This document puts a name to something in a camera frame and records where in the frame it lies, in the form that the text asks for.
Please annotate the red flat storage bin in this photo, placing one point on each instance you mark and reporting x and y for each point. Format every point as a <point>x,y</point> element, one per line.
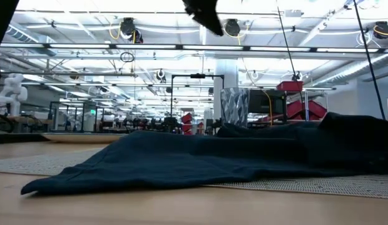
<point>289,86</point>

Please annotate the black overhead stand frame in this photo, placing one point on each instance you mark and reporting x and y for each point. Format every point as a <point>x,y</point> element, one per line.
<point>197,75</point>

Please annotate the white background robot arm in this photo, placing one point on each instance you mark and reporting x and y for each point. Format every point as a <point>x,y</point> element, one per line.
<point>12,93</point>

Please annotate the long ceiling light bar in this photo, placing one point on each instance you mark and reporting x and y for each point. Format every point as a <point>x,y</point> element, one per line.
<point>212,47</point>

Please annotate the dark blue cloth napkin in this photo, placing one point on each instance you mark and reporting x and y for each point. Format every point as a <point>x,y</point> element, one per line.
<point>197,156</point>

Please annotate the white building column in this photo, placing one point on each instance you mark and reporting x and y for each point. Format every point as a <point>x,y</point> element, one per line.
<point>225,72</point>

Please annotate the red tilted storage bin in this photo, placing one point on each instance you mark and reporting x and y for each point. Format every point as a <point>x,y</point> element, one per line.
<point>313,109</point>

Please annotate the grey woven placemat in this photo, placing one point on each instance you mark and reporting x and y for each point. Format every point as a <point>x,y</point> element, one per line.
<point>40,162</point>

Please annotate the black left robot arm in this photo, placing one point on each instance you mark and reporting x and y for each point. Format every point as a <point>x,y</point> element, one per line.
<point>1,18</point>

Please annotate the clear ribbed drinking glass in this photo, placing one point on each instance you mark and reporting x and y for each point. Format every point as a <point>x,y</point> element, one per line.
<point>234,106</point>

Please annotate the blue patterned plate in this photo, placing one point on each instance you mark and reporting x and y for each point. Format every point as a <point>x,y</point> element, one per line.
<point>81,138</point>

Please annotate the black monitor box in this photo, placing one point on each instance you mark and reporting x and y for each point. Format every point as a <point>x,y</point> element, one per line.
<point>263,101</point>

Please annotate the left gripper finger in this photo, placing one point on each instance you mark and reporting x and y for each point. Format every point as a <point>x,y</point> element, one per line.
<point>206,15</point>

